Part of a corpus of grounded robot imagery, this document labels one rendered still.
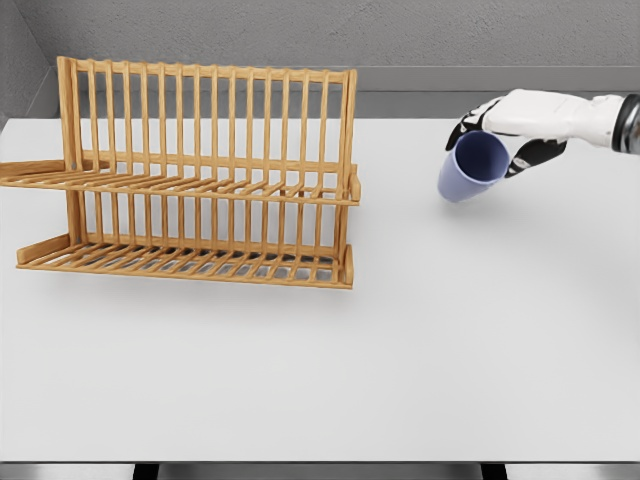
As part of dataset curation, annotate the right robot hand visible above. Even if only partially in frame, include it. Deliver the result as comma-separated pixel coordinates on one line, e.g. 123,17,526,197
445,88,576,180

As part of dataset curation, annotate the blue plastic cup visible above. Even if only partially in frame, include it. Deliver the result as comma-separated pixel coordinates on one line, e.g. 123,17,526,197
437,130,511,204

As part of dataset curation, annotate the wooden two-tier dish rack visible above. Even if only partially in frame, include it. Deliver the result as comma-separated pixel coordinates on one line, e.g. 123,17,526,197
0,55,362,290

